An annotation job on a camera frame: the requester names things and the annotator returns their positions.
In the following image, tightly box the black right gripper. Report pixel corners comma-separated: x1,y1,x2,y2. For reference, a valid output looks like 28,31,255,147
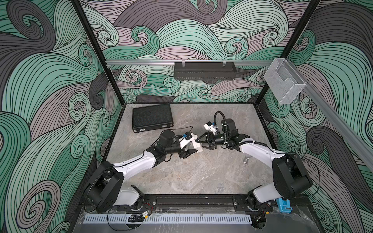
195,132,229,149

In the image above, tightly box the black corner frame post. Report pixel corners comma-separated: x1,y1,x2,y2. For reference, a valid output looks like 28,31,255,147
71,0,126,108

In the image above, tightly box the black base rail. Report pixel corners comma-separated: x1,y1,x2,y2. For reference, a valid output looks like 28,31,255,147
78,193,309,213

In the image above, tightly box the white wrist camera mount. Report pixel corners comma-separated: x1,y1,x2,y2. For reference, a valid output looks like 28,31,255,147
179,132,198,150
204,121,219,135

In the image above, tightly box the black ribbed briefcase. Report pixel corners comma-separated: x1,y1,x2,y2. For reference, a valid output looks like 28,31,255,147
132,104,174,133

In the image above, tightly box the black wall tray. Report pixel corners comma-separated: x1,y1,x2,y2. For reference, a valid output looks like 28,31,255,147
174,62,237,82

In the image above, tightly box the clear acrylic wall holder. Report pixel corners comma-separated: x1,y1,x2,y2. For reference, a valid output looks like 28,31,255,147
264,58,307,105

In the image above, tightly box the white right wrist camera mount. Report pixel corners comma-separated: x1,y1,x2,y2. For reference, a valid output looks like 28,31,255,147
204,121,219,135

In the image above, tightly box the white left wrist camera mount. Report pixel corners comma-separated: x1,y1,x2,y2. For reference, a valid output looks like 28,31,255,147
179,132,198,150

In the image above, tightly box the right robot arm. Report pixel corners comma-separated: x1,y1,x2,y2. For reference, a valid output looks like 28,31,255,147
196,118,313,204

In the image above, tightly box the white slotted cable duct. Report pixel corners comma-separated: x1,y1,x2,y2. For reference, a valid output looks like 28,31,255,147
83,214,252,225

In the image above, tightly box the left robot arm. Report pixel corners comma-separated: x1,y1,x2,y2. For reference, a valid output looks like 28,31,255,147
83,130,203,214

